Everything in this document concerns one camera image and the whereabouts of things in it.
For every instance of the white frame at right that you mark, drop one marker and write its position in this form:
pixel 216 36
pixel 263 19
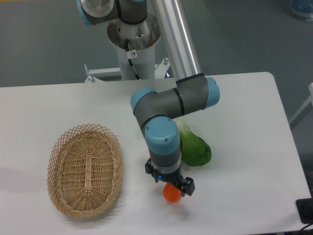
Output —
pixel 303 110

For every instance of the orange toy fruit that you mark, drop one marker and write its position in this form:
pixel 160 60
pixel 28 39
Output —
pixel 171 193

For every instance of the black device at table edge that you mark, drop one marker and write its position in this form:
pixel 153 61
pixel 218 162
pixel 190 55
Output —
pixel 305 210

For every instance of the white metal base frame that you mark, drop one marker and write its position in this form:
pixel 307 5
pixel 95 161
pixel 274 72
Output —
pixel 162 70

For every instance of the blue object in corner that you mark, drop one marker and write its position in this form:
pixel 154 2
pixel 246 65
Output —
pixel 302 9

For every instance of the green toy bok choy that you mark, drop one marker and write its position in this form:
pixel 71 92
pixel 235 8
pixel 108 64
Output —
pixel 194 150

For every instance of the woven wicker basket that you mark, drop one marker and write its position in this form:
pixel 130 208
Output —
pixel 85 171

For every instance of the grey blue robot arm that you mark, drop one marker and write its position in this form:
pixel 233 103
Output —
pixel 155 112

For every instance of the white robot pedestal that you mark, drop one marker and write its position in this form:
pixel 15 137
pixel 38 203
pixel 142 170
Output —
pixel 135 45

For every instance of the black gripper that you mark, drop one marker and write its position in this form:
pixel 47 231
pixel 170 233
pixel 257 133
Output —
pixel 171 174

